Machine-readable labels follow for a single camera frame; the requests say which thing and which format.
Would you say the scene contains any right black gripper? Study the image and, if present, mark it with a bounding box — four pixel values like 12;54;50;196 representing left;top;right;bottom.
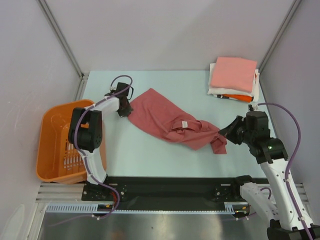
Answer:
218;115;254;145

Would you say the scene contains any red t shirt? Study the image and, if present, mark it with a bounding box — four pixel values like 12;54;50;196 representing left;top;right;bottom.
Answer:
128;88;227;155

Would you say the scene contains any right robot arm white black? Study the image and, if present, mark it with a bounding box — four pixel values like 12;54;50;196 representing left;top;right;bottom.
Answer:
219;111;320;240

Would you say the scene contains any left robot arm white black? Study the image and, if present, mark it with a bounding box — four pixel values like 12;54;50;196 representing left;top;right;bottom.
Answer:
68;82;134;200

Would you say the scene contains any folded orange white t shirt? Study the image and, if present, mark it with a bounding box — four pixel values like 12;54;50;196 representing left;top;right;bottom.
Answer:
215;94;255;103

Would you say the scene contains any folded pink t shirt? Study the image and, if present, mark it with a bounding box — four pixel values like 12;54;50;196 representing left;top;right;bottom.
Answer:
209;56;258;93

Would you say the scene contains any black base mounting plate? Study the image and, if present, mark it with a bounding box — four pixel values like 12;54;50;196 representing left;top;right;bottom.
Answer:
81;176;271;211

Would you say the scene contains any orange plastic laundry basket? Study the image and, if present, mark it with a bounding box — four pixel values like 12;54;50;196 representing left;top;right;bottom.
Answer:
36;99;93;184

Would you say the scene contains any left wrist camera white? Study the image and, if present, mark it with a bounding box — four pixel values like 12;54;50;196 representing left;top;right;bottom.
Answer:
109;86;117;93

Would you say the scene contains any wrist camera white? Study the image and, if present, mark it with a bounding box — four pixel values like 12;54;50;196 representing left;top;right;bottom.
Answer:
109;86;117;93
248;104;259;112

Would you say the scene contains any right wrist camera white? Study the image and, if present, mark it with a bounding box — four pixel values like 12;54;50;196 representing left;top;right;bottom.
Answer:
248;104;259;112

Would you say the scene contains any white slotted cable duct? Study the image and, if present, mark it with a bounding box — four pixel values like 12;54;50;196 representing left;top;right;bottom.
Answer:
46;202;249;215

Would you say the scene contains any left aluminium frame post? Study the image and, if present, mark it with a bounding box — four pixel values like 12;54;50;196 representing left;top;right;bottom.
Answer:
36;0;84;79

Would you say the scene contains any aluminium frame post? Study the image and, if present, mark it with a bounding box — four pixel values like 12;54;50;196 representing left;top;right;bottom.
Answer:
36;0;84;79
259;0;303;73

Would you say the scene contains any right aluminium frame post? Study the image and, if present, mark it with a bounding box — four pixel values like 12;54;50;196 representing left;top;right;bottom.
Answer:
259;0;303;73

